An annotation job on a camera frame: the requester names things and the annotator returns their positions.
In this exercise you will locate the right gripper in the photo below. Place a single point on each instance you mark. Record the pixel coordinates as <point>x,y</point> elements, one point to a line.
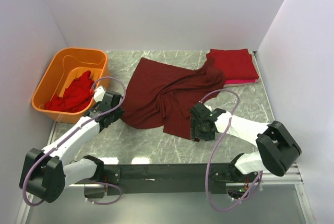
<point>194,126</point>

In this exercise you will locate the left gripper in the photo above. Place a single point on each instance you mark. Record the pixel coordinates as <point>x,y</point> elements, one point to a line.
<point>115,115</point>

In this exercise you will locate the dark red t shirt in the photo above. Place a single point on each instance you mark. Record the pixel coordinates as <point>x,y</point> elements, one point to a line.
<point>162,95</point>

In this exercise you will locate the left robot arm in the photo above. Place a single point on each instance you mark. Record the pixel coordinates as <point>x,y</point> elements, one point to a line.
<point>46,172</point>

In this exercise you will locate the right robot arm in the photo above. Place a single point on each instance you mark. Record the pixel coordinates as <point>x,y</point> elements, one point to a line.
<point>276,148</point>

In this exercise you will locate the bright red shirt in basket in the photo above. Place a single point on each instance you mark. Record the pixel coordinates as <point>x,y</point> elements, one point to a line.
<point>75,98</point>

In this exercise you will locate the orange plastic basket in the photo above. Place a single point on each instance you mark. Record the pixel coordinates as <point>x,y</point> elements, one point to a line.
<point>66,65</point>

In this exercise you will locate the folded dark red shirt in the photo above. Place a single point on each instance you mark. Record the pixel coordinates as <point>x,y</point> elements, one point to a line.
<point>235,64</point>

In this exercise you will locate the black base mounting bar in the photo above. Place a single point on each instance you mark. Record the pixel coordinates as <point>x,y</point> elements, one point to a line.
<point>174,178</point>

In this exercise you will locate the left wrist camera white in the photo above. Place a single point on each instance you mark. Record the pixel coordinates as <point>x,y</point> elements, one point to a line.
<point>98,93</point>

